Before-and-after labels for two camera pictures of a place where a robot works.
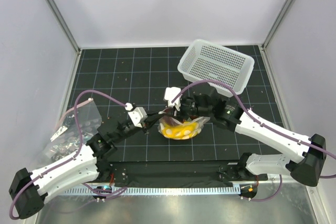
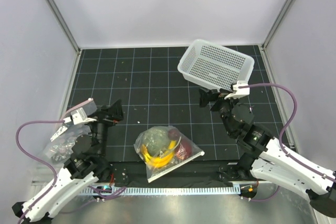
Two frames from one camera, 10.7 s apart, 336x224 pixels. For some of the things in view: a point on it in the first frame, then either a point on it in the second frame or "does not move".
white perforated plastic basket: (204, 60) does not move
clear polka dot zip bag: (181, 130) -> (164, 151)
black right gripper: (180, 113) -> (206, 96)
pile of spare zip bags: (64, 142) does not move
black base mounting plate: (110, 173) does not move
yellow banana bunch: (182, 130) -> (162, 160)
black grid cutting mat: (118, 78) does not move
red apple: (170, 121) -> (174, 134)
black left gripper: (151, 117) -> (114, 113)
